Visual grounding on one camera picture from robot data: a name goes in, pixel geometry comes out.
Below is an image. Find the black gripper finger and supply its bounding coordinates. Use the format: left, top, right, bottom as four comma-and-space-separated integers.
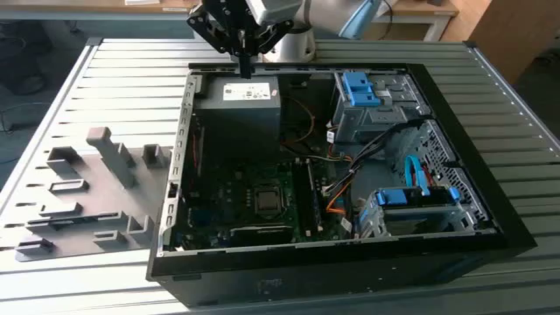
245, 19, 295, 79
187, 11, 248, 79

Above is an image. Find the blue plastic drive latch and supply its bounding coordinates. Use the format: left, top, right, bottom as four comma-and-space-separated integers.
343, 71, 381, 108

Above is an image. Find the grey power supply unit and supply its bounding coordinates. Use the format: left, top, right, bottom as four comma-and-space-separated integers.
195, 75, 281, 155

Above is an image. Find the grey metal drive cage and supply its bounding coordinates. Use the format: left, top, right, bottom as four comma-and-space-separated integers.
332, 70, 435, 145

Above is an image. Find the dark green motherboard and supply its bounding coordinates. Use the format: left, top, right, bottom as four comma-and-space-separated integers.
181, 154, 353, 249

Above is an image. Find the silver CPU in socket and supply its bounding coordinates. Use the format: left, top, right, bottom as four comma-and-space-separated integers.
249, 186, 285, 219

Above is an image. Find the wooden cabinet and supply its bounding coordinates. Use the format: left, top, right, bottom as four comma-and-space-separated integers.
441, 0, 560, 85

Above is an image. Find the hard disk in blue carrier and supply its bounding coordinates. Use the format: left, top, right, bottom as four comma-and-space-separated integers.
375, 186, 460, 209

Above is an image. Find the grey parts rack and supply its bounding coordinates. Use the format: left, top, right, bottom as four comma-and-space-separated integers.
15, 126, 176, 263

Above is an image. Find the black graphics card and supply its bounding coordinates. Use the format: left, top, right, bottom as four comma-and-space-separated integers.
229, 224, 295, 246

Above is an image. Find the grey metal disk bay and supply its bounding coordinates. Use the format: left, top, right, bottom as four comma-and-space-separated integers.
356, 186, 476, 239

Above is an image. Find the black open PC case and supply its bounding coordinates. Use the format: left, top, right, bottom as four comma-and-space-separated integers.
145, 62, 539, 309

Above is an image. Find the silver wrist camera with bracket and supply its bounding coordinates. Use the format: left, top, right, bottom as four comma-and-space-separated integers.
244, 0, 308, 26

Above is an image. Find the thin orange wire loop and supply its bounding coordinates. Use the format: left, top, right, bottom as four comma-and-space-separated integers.
279, 96, 317, 146

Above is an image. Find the wooden desk with white frame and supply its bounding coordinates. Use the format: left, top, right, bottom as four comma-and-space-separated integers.
0, 0, 460, 42

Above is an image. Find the thin red wire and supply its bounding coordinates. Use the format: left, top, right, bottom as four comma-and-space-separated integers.
189, 126, 205, 178

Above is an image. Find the blue data wire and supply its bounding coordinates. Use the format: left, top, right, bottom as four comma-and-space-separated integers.
404, 154, 432, 198

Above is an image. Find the orange flat wire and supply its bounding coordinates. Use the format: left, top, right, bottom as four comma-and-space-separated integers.
325, 182, 352, 216

